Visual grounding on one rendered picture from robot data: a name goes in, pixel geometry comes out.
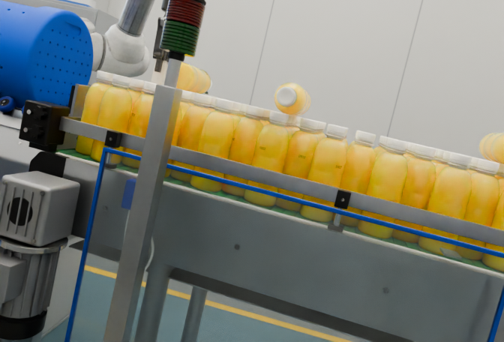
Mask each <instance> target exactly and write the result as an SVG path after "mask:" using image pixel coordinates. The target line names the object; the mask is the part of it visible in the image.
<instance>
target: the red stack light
mask: <svg viewBox="0 0 504 342"><path fill-rule="evenodd" d="M205 9H206V7H205V6H204V5H203V4H201V3H199V2H197V1H193V0H169V4H168V7H167V12H166V17H165V20H173V21H177V22H181V23H186V24H189V25H192V26H195V27H197V28H199V29H201V28H202V24H203V17H204V16H203V15H204V13H205Z"/></svg>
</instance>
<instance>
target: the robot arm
mask: <svg viewBox="0 0 504 342"><path fill-rule="evenodd" d="M154 3H155V0H127V1H126V3H125V6H124V9H123V11H122V14H121V17H120V20H119V21H118V23H116V24H115V25H112V26H111V27H110V28H109V30H108V31H107V32H106V33H105V35H102V34H98V33H97V32H95V26H94V25H93V23H92V22H90V21H89V20H88V19H86V18H83V17H80V18H81V19H82V20H83V21H84V23H85V24H86V26H87V28H88V30H89V33H90V35H91V40H92V45H93V66H92V71H94V72H98V71H103V72H107V73H110V74H116V75H120V76H123V77H138V76H141V75H142V74H144V73H145V72H146V71H147V69H148V68H149V64H150V54H149V51H148V49H147V47H146V46H145V43H146V40H145V38H144V36H143V29H144V27H145V25H146V22H147V19H148V18H149V14H150V12H151V10H152V7H153V4H154ZM168 4H169V0H163V1H162V5H161V10H162V11H163V12H165V14H164V16H163V17H158V20H157V34H156V38H155V42H154V51H153V59H156V60H155V64H154V70H153V74H152V78H151V83H155V84H160V85H164V82H165V78H166V74H167V68H168V64H169V60H170V59H169V58H167V56H168V52H167V51H164V50H162V49H160V48H159V46H160V42H161V38H162V37H161V35H162V32H163V28H164V21H165V17H166V14H167V7H168Z"/></svg>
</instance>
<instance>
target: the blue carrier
mask: <svg viewBox="0 0 504 342"><path fill-rule="evenodd" d="M92 66H93V45H92V38H91V35H90V33H89V30H88V28H87V26H86V24H85V23H84V21H83V20H82V19H81V18H80V17H79V16H78V15H76V14H75V13H73V12H71V11H69V10H62V9H58V8H54V7H30V6H27V5H23V4H16V3H13V2H9V1H2V0H0V98H3V97H5V96H10V97H12V98H13V99H14V100H15V101H16V106H15V107H18V108H21V109H22V108H23V107H24V106H25V101H26V100H33V101H47V102H50V103H54V104H59V105H62V106H66V107H68V104H69V99H70V95H71V88H72V86H75V85H76V84H80V85H85V86H87V85H88V84H89V80H90V77H91V74H92Z"/></svg>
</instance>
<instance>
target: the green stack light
mask: <svg viewBox="0 0 504 342"><path fill-rule="evenodd" d="M200 31H201V30H200V29H199V28H197V27H195V26H193V25H189V24H186V23H183V22H177V21H173V20H165V21H164V25H163V32H162V35H161V37H162V38H161V39H160V40H161V42H160V46H159V48H160V49H161V50H164V51H167V52H169V51H171V52H175V53H181V54H183V55H185V56H188V57H195V55H196V49H197V45H198V40H199V36H200Z"/></svg>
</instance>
